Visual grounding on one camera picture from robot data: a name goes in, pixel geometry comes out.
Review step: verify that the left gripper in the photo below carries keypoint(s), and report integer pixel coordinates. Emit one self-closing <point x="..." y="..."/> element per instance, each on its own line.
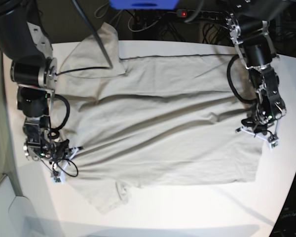
<point x="265" y="132"/>

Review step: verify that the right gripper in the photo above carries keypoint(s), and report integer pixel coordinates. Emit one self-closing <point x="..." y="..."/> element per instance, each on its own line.
<point x="58" y="158"/>

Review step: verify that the beige t-shirt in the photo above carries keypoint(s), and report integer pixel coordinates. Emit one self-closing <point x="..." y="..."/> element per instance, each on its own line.
<point x="151" y="121"/>

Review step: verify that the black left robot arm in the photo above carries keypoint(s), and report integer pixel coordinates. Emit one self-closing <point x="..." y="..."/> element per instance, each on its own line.
<point x="247" y="22"/>

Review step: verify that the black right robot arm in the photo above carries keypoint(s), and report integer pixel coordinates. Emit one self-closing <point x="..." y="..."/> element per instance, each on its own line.
<point x="34" y="69"/>

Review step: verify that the black power strip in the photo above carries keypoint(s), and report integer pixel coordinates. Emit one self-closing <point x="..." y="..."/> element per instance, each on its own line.
<point x="203" y="14"/>

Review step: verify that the blue plastic box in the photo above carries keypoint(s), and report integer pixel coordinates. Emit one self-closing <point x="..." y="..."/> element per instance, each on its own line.
<point x="143" y="4"/>

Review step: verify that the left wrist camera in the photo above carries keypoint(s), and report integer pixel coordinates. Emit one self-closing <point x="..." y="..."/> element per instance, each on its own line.
<point x="273" y="144"/>

